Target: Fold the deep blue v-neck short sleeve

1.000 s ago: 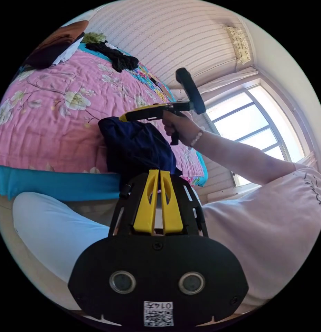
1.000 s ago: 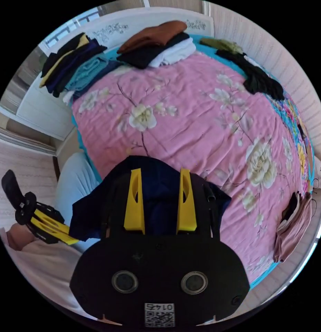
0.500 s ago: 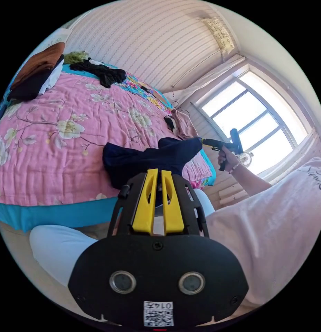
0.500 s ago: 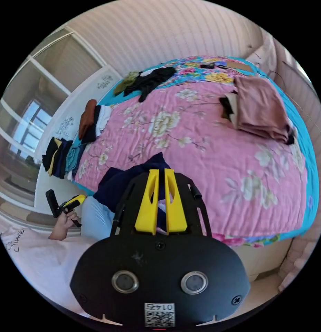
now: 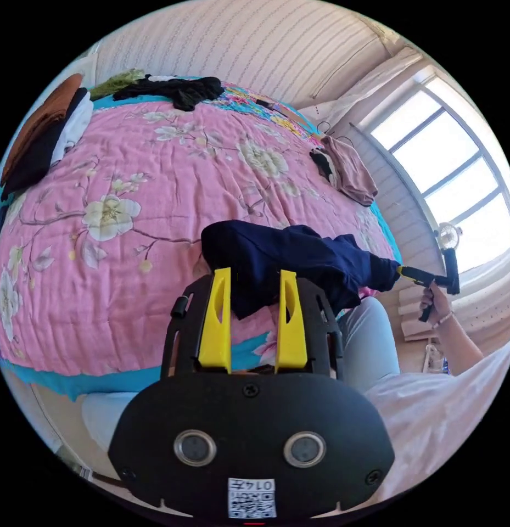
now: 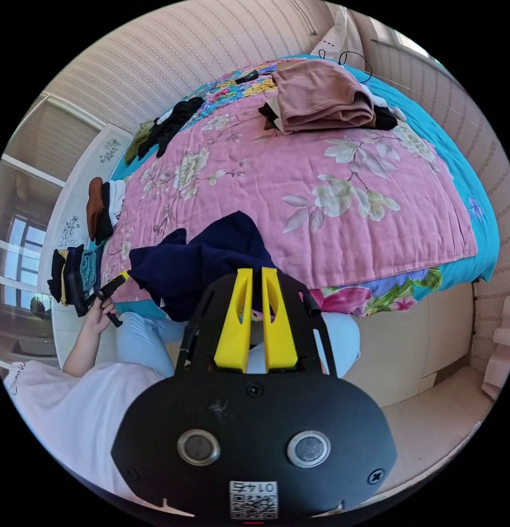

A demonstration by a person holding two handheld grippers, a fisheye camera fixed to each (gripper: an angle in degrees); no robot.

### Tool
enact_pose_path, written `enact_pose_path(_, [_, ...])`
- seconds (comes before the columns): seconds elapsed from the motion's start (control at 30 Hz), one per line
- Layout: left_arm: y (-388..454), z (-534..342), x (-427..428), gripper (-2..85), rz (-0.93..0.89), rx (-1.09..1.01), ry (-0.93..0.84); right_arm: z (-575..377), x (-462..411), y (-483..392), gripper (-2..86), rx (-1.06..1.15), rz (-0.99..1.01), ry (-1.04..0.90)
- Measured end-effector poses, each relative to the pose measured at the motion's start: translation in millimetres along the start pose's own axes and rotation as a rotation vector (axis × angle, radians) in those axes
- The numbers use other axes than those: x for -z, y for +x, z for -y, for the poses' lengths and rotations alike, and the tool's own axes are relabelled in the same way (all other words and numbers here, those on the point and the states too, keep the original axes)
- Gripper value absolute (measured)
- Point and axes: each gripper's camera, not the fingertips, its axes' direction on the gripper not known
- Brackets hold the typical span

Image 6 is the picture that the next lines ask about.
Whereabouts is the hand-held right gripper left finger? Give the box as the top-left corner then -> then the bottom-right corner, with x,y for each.
214,267 -> 254,374

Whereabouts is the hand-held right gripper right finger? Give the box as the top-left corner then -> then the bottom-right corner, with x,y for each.
261,266 -> 299,371

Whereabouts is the deep blue v-neck shirt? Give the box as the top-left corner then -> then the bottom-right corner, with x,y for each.
128,210 -> 281,323

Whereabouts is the person's left forearm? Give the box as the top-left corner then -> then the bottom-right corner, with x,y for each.
60,325 -> 104,378

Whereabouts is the person's left hand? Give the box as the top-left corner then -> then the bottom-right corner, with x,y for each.
83,297 -> 118,336

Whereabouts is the pile of dark teal clothes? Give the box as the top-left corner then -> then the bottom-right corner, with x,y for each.
47,245 -> 105,315

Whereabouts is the pile of brown black white clothes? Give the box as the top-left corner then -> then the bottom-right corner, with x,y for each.
86,177 -> 128,244

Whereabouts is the window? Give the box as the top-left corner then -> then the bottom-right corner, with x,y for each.
0,208 -> 56,316

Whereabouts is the person's body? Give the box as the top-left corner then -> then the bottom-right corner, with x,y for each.
3,306 -> 361,508

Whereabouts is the bed with pink floral quilt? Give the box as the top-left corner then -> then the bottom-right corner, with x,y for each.
99,55 -> 501,318

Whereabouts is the pile of black green clothes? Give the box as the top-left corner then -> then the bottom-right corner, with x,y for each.
124,97 -> 206,165

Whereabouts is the pile of pink brown clothes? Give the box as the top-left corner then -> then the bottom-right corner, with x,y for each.
257,59 -> 407,136

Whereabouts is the black cable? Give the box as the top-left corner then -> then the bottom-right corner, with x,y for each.
318,49 -> 374,83

